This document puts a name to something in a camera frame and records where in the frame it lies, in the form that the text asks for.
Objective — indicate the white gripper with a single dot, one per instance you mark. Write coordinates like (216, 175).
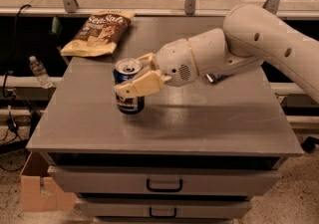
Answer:
(174, 62)

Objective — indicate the blue pepsi can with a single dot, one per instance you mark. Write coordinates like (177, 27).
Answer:
(125, 69)

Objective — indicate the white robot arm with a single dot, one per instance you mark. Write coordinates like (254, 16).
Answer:
(250, 36)

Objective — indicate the brown sea salt chip bag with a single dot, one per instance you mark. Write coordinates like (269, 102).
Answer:
(100, 34)

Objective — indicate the blue kettle chip bag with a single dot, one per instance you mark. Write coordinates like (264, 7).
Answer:
(215, 78)

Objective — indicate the grey drawer cabinet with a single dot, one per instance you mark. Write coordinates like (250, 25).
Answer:
(237, 124)

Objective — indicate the clear plastic water bottle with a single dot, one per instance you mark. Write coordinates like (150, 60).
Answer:
(40, 73)

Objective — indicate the upper grey drawer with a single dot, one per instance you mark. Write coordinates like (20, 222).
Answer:
(161, 181)

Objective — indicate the grey drawer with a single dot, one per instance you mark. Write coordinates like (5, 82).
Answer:
(172, 209)
(161, 181)

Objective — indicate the lower grey drawer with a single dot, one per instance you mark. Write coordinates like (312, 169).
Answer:
(172, 209)

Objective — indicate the brown cardboard box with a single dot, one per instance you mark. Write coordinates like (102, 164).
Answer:
(39, 192)

